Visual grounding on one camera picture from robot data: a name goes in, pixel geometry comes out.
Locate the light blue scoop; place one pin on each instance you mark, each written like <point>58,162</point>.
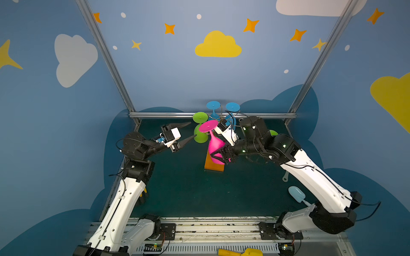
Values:
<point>298,195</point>

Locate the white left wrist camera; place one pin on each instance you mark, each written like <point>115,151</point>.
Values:
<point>168,137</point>

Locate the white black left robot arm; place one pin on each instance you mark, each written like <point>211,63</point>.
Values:
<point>110,238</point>

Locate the blue wine glass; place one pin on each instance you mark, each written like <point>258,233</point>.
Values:
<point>213,106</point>
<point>232,109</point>

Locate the pink wine glass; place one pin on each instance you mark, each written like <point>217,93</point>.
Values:
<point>215,143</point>

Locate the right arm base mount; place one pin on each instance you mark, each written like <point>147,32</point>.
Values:
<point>277,231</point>

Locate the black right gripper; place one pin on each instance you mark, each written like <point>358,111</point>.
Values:
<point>227,153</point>

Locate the gold wire glass rack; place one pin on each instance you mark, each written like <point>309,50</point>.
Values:
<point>237,116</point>

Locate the aluminium corner post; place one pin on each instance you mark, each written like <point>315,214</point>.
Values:
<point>93,26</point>
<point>324,54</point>

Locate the aluminium front base rails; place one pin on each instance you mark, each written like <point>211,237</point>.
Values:
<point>206,236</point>

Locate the yellow black work glove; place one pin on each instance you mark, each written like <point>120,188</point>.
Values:
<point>143,196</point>

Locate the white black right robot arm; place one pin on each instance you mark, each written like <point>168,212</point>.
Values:
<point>334,211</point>

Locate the orange wooden rack base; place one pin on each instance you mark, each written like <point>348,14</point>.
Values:
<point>211,166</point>

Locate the white dish brush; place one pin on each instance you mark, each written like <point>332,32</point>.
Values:
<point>285,177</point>

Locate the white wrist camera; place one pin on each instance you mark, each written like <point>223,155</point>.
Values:
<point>168,137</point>
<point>224,129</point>

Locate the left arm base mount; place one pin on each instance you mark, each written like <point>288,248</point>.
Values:
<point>163,231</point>

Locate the left blue wine glass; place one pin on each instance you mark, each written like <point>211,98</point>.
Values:
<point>213,106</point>

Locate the aluminium left corner post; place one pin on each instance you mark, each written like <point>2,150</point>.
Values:
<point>93,26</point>

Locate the right blue wine glass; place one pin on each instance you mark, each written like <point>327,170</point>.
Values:
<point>232,109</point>

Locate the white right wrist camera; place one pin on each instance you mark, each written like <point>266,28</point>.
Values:
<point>224,129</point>

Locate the aluminium right corner post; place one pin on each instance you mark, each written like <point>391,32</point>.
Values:
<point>324,54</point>

